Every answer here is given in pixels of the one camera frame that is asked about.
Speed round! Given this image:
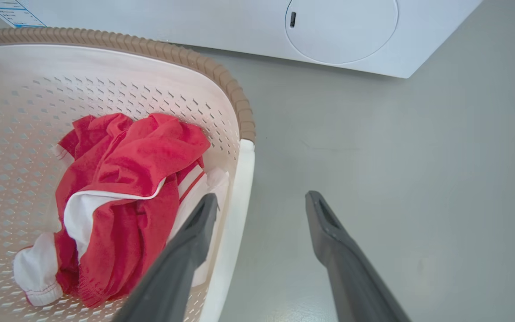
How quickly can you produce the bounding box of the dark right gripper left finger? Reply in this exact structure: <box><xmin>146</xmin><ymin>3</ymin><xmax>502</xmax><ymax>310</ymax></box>
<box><xmin>111</xmin><ymin>193</ymin><xmax>219</xmax><ymax>322</ymax></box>

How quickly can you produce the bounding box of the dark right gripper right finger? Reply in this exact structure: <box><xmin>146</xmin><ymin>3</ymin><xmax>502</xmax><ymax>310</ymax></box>
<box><xmin>305</xmin><ymin>191</ymin><xmax>412</xmax><ymax>322</ymax></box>

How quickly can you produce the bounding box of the white laundry basket brown rim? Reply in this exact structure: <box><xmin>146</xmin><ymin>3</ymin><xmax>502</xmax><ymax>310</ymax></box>
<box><xmin>0</xmin><ymin>27</ymin><xmax>256</xmax><ymax>322</ymax></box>

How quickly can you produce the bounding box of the red and white garment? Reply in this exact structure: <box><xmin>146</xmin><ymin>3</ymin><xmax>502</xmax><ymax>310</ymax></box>
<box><xmin>13</xmin><ymin>112</ymin><xmax>211</xmax><ymax>309</ymax></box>

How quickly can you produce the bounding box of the round white filter cover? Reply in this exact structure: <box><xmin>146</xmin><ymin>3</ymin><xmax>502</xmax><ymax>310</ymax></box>
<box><xmin>284</xmin><ymin>0</ymin><xmax>399</xmax><ymax>65</ymax></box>

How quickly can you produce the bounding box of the white front-load washing machine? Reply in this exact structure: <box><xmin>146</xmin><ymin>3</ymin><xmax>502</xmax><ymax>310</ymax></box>
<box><xmin>0</xmin><ymin>0</ymin><xmax>484</xmax><ymax>79</ymax></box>

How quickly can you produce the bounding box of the blue energy label sticker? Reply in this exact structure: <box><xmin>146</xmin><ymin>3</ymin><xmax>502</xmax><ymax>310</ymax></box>
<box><xmin>0</xmin><ymin>0</ymin><xmax>47</xmax><ymax>29</ymax></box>

